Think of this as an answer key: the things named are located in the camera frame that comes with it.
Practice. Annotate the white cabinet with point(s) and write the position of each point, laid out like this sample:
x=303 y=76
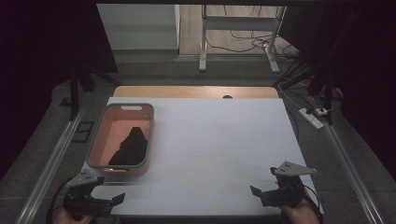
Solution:
x=140 y=28

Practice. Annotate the person's right hand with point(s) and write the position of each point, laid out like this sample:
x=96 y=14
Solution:
x=300 y=214

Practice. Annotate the dark cloth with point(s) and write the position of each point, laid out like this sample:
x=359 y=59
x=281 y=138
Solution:
x=132 y=149

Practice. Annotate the aluminium floor rail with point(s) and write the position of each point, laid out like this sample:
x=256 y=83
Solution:
x=351 y=161
x=53 y=161

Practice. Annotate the black metal stand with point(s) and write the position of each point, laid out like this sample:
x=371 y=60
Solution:
x=74 y=93
x=327 y=90

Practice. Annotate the person's left hand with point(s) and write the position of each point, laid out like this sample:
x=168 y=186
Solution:
x=67 y=219

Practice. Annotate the white metal desk frame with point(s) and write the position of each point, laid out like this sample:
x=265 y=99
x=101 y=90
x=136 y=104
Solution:
x=204 y=40

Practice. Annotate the wooden table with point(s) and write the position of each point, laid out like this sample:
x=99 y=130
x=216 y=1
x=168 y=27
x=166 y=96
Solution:
x=174 y=92

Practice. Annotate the pink basket with grey rim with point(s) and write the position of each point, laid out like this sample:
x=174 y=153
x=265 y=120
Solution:
x=106 y=137

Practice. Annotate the white power strip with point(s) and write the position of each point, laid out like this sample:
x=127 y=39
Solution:
x=311 y=118

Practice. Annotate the dark curtain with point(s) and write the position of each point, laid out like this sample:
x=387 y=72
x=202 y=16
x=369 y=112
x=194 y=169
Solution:
x=46 y=62
x=367 y=77

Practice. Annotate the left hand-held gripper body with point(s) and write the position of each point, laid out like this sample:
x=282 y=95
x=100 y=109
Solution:
x=81 y=199

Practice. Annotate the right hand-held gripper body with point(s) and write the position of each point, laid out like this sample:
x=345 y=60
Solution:
x=285 y=193

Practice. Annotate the white table cover sheet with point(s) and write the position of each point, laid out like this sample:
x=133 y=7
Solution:
x=218 y=149

